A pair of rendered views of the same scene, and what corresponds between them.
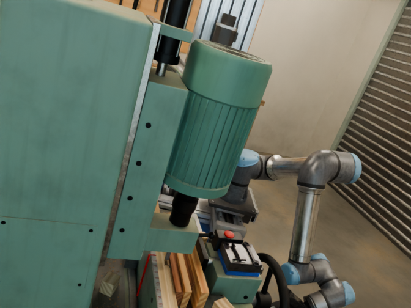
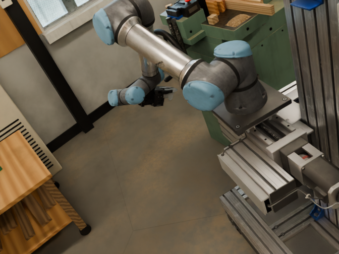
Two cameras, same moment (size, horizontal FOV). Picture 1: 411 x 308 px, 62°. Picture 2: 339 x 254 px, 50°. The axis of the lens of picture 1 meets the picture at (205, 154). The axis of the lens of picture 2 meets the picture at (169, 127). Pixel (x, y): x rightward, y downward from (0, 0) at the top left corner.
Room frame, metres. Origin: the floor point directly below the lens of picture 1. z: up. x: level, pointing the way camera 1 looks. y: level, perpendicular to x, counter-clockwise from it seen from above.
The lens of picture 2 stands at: (2.50, -0.48, 1.60)
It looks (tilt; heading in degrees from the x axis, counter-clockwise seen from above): 36 degrees down; 179
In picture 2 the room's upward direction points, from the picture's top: 24 degrees counter-clockwise
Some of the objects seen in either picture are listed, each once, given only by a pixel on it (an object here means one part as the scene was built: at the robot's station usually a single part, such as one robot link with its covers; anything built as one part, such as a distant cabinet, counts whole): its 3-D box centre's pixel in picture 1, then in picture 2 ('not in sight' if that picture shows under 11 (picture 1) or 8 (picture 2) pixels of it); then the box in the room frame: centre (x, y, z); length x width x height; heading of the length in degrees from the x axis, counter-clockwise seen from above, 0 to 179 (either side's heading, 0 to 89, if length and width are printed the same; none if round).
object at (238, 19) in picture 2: not in sight; (237, 18); (1.00, 0.02, 0.91); 0.10 x 0.07 x 0.02; 111
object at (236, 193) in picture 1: (234, 186); (242, 90); (1.46, -0.18, 0.87); 0.15 x 0.15 x 0.10
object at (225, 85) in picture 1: (211, 120); not in sight; (0.74, 0.01, 1.35); 0.18 x 0.18 x 0.31
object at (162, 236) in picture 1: (166, 234); not in sight; (0.73, 0.03, 1.03); 0.14 x 0.07 x 0.09; 111
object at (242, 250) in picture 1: (236, 250); (182, 8); (0.82, -0.17, 0.99); 0.13 x 0.11 x 0.06; 21
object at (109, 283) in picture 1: (109, 283); not in sight; (0.72, 0.14, 0.82); 0.04 x 0.04 x 0.04; 83
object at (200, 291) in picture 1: (192, 268); (201, 5); (0.75, -0.06, 0.94); 0.23 x 0.02 x 0.07; 21
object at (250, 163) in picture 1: (243, 165); (234, 63); (1.46, -0.18, 0.98); 0.13 x 0.12 x 0.14; 121
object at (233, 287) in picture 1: (228, 272); (186, 21); (0.81, -0.17, 0.91); 0.15 x 0.14 x 0.09; 21
